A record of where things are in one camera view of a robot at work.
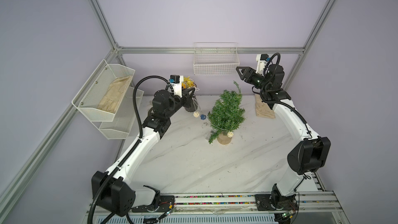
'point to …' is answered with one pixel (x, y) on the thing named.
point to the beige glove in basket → (112, 99)
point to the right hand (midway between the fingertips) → (239, 71)
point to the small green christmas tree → (226, 115)
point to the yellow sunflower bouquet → (187, 83)
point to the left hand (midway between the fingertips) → (192, 91)
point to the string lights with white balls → (197, 114)
